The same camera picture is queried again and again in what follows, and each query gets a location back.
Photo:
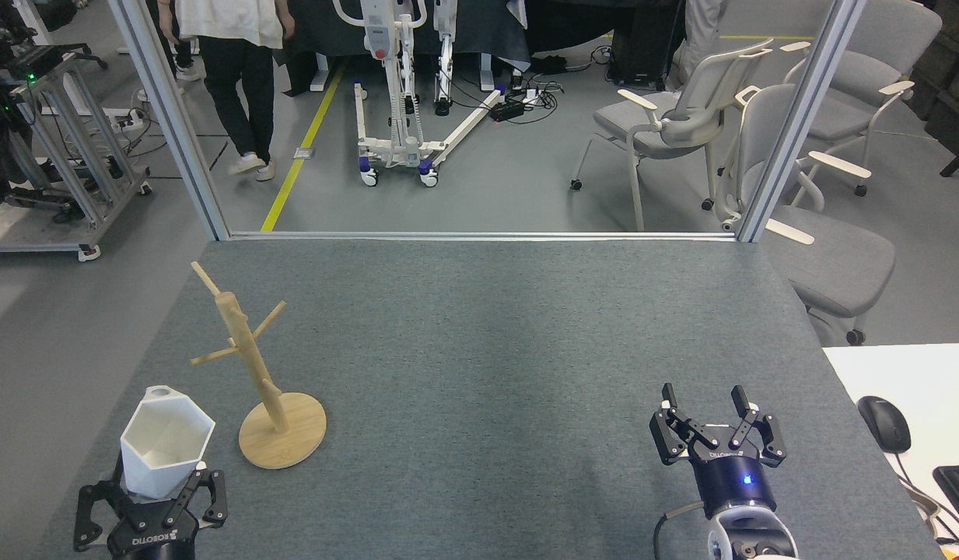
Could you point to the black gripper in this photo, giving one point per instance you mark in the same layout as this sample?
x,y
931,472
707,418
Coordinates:
x,y
156,537
732,482

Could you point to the white faceted cup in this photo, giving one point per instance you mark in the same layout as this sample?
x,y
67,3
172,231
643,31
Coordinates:
x,y
164,443

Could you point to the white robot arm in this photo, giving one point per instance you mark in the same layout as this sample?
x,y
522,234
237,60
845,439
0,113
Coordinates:
x,y
751,540

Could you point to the wooden cup storage rack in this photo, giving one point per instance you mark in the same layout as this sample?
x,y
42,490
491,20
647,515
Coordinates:
x,y
250,362

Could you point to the black computer mouse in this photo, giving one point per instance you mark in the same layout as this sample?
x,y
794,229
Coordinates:
x,y
883,424

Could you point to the white desk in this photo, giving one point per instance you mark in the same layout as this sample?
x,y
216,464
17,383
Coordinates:
x,y
922,381

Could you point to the metal floor outlet plate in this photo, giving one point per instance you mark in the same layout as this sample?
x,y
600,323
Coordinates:
x,y
304,153

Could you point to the black power strip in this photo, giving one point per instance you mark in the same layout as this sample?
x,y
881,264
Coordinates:
x,y
507,111

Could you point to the white power strip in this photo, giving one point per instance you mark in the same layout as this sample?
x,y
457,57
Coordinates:
x,y
127,119

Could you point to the black cabinet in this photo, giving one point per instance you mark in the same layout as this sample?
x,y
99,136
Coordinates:
x,y
642,47

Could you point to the person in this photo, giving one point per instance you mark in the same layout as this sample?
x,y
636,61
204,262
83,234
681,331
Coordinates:
x,y
701,39
238,85
188,73

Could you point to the white stand on wheels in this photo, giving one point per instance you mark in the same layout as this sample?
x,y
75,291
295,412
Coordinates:
x,y
386,148

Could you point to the white stand column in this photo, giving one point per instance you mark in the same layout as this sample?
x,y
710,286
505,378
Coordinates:
x,y
446,31

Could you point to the grey chair with white frame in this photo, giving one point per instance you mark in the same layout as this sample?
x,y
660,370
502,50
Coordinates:
x,y
642,124
837,264
845,117

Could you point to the silver frame rail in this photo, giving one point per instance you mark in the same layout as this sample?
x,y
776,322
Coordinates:
x,y
479,235

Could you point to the silver frame post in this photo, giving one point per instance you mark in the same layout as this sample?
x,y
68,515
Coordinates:
x,y
803,117
178,132

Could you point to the metal frame cart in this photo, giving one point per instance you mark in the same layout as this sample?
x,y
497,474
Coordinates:
x,y
67,155

